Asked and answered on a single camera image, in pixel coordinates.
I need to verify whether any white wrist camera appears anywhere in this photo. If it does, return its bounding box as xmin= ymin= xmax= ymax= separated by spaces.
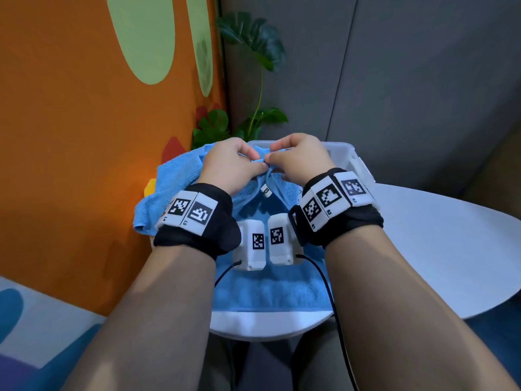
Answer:
xmin=232 ymin=219 xmax=268 ymax=272
xmin=267 ymin=213 xmax=304 ymax=266

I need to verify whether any black left camera cable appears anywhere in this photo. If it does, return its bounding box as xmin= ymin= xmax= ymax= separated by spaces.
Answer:
xmin=213 ymin=260 xmax=243 ymax=288

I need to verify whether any person's right forearm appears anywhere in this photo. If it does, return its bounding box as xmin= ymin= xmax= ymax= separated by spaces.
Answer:
xmin=323 ymin=223 xmax=521 ymax=391

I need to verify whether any person's left forearm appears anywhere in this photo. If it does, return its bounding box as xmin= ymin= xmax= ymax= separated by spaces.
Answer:
xmin=61 ymin=244 xmax=217 ymax=391

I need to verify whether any black right camera cable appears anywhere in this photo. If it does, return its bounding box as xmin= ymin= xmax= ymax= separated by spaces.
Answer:
xmin=296 ymin=253 xmax=359 ymax=391

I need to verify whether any black right wristband with markers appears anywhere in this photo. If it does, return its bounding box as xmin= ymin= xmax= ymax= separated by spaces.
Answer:
xmin=288 ymin=167 xmax=385 ymax=249

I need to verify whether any person's right hand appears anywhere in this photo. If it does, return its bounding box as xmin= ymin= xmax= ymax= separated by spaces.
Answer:
xmin=264 ymin=133 xmax=335 ymax=188

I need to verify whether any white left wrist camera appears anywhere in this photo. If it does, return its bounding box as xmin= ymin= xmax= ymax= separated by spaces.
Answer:
xmin=232 ymin=219 xmax=268 ymax=272

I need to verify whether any black wristband with markers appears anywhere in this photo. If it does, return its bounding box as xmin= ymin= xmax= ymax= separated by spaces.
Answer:
xmin=288 ymin=167 xmax=385 ymax=249
xmin=153 ymin=182 xmax=242 ymax=261

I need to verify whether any clear plastic storage box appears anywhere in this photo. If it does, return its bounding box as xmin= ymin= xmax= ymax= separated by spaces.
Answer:
xmin=247 ymin=140 xmax=376 ymax=190

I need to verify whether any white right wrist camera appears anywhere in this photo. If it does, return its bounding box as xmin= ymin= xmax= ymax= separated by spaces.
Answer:
xmin=267 ymin=213 xmax=304 ymax=266

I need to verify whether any person's leg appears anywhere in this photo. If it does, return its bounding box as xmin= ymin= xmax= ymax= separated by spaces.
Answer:
xmin=291 ymin=317 xmax=359 ymax=391
xmin=197 ymin=336 xmax=249 ymax=391

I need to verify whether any black camera cable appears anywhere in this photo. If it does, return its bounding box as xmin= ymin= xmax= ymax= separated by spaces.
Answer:
xmin=296 ymin=253 xmax=359 ymax=391
xmin=213 ymin=260 xmax=243 ymax=288

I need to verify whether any person's left leg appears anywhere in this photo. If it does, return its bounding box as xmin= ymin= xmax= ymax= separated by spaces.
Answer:
xmin=197 ymin=336 xmax=249 ymax=391

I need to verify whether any person's right leg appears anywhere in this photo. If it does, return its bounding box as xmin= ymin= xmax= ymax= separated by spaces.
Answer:
xmin=291 ymin=317 xmax=359 ymax=391

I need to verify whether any black left wristband with markers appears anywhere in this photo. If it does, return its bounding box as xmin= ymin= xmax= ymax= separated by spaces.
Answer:
xmin=153 ymin=182 xmax=242 ymax=261

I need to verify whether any person's left hand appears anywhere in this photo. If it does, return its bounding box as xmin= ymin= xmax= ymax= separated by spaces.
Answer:
xmin=197 ymin=137 xmax=269 ymax=197

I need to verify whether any green leafy plant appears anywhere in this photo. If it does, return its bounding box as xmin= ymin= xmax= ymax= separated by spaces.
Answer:
xmin=191 ymin=11 xmax=289 ymax=150

